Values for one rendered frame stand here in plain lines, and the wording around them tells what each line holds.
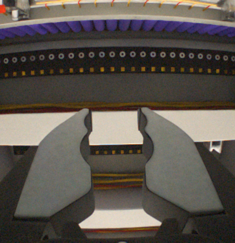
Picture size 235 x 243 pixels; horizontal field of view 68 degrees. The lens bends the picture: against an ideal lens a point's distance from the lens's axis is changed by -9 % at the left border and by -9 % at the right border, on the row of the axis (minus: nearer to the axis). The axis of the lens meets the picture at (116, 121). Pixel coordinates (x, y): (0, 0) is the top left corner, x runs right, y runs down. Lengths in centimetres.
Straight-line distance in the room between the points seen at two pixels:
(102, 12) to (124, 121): 14
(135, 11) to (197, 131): 18
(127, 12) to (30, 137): 21
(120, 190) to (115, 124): 27
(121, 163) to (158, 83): 24
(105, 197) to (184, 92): 31
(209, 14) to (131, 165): 41
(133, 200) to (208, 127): 26
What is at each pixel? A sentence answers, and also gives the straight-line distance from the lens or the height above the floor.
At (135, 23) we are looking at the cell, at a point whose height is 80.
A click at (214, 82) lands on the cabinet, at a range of 50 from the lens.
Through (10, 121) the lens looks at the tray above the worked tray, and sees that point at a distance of 29.
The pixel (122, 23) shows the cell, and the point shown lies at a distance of 32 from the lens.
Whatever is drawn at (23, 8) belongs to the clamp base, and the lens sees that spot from 25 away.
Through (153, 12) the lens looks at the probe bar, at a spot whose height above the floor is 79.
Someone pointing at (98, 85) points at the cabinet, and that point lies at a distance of 43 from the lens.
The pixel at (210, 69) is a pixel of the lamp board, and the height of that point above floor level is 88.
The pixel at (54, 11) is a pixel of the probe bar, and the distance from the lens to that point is 28.
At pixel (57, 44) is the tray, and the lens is 41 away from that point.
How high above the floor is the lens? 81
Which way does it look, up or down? 27 degrees up
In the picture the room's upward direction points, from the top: 179 degrees clockwise
